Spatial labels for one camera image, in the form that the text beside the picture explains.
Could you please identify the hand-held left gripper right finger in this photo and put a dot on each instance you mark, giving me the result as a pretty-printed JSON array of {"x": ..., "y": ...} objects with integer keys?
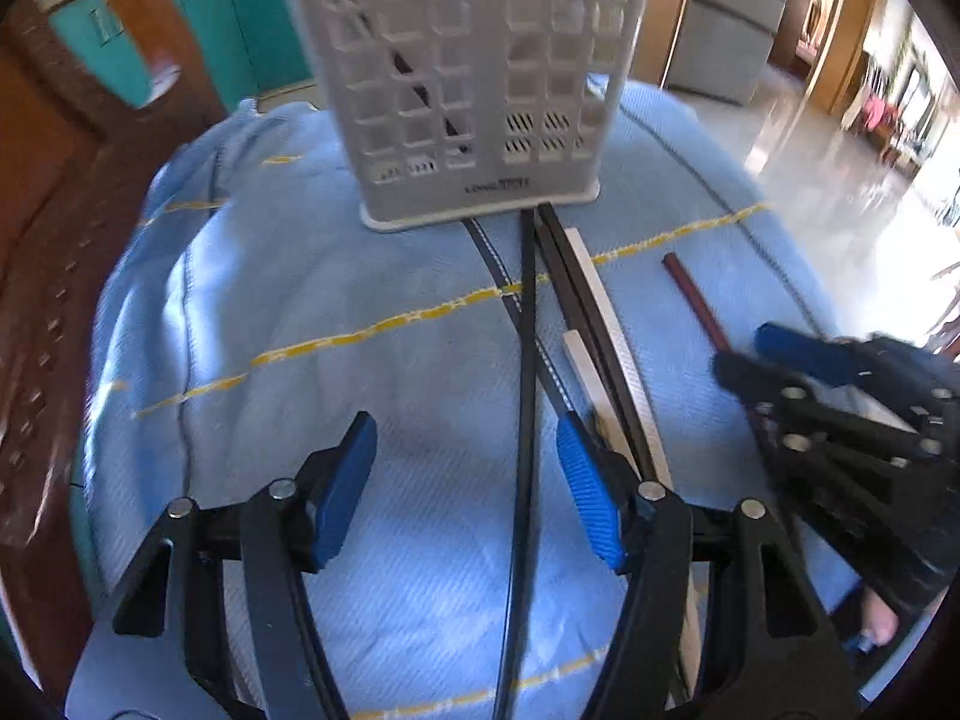
[{"x": 592, "y": 495}]

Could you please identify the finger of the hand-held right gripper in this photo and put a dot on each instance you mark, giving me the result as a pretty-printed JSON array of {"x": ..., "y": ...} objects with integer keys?
[
  {"x": 802, "y": 349},
  {"x": 750, "y": 379}
]

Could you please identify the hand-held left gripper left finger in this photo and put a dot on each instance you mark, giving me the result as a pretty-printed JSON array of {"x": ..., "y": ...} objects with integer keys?
[{"x": 345, "y": 487}]

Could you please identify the brown chopstick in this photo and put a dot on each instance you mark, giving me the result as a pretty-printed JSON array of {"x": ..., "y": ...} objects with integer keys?
[{"x": 697, "y": 300}]

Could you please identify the black chopstick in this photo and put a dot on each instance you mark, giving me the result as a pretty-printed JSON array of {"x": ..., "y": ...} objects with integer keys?
[
  {"x": 525, "y": 390},
  {"x": 571, "y": 315},
  {"x": 405, "y": 67}
]

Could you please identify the bundle of black and white chopsticks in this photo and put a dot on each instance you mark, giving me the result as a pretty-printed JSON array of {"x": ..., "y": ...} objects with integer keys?
[{"x": 594, "y": 315}]

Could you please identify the white plastic utensil basket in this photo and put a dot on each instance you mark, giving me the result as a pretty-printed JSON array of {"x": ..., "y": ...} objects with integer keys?
[{"x": 420, "y": 199}]

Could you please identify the person's right hand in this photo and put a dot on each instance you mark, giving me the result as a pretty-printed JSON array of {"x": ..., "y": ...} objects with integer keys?
[{"x": 881, "y": 619}]

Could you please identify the blue striped cloth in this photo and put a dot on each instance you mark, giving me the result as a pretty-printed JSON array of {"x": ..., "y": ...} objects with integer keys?
[{"x": 300, "y": 315}]

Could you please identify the wooden chairs with pink cloth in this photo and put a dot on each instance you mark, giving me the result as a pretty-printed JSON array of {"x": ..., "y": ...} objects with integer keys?
[{"x": 877, "y": 112}]

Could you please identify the silver refrigerator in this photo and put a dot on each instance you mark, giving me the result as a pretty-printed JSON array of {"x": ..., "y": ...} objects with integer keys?
[{"x": 727, "y": 30}]

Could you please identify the wood-framed glass door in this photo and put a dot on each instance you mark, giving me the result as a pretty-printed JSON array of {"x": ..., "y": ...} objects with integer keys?
[{"x": 671, "y": 7}]

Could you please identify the carved wooden chair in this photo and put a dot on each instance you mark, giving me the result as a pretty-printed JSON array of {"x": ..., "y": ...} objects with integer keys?
[{"x": 45, "y": 240}]

